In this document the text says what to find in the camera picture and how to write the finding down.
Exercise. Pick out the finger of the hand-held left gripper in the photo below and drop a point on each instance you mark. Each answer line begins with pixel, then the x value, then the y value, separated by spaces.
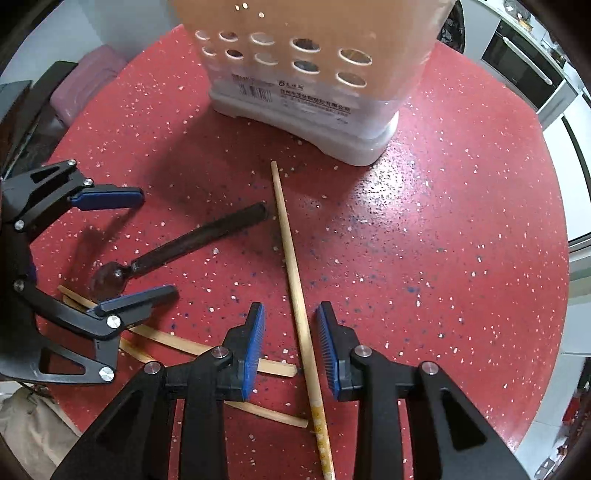
pixel 111 198
pixel 138 301

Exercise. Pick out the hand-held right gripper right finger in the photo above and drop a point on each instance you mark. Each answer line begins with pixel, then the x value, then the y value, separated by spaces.
pixel 328 350

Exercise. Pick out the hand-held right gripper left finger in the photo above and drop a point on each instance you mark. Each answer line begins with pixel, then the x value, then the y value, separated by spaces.
pixel 254 350

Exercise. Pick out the round tan wooden chopstick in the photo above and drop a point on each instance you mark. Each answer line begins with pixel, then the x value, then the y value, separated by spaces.
pixel 295 295

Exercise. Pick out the beige perforated utensil holder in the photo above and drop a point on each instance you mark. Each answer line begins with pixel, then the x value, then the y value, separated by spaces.
pixel 300 115

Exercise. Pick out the pink stool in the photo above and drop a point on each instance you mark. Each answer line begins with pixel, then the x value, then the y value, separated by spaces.
pixel 87 87

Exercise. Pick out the beige cloth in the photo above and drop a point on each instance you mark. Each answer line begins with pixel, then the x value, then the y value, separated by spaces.
pixel 37 438

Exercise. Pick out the white refrigerator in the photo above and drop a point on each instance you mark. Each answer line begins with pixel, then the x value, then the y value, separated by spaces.
pixel 572 184

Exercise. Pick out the dark patterned jacket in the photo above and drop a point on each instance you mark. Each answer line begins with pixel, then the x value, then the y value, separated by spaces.
pixel 450 25

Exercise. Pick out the black built-in oven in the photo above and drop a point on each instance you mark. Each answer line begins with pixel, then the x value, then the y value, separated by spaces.
pixel 521 60

